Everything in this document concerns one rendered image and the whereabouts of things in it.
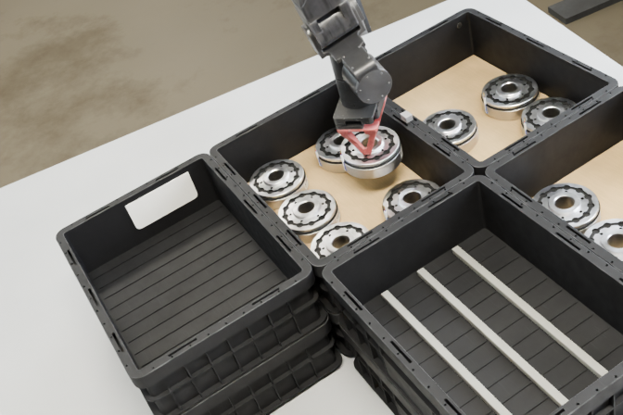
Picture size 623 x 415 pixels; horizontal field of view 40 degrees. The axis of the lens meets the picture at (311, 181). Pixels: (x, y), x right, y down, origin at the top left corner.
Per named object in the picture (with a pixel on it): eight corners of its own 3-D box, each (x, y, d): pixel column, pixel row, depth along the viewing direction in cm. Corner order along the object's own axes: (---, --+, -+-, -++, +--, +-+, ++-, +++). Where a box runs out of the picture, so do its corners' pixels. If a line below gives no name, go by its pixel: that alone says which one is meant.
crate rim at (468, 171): (209, 159, 154) (205, 149, 152) (346, 84, 161) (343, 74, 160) (320, 281, 124) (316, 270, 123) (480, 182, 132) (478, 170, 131)
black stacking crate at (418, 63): (357, 123, 167) (345, 76, 160) (476, 56, 175) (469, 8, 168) (488, 224, 138) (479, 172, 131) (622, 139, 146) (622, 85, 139)
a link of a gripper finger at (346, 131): (392, 134, 144) (382, 90, 137) (384, 163, 139) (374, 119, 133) (353, 135, 146) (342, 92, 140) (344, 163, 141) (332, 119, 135)
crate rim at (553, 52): (346, 84, 161) (343, 74, 160) (470, 16, 169) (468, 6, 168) (480, 182, 132) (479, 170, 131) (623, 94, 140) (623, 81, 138)
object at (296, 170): (241, 180, 155) (240, 177, 155) (287, 154, 158) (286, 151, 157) (265, 207, 148) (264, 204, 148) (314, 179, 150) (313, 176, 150)
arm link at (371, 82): (346, -10, 126) (298, 21, 127) (379, 22, 118) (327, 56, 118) (375, 48, 134) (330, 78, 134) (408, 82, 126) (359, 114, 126)
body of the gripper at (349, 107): (386, 86, 140) (377, 50, 135) (374, 126, 133) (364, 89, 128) (348, 88, 142) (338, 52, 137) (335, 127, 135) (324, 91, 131)
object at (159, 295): (82, 280, 152) (55, 235, 145) (224, 199, 160) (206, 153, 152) (163, 431, 123) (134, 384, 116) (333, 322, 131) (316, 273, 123)
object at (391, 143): (329, 147, 146) (329, 144, 145) (377, 119, 148) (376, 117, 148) (362, 175, 139) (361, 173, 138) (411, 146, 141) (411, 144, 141)
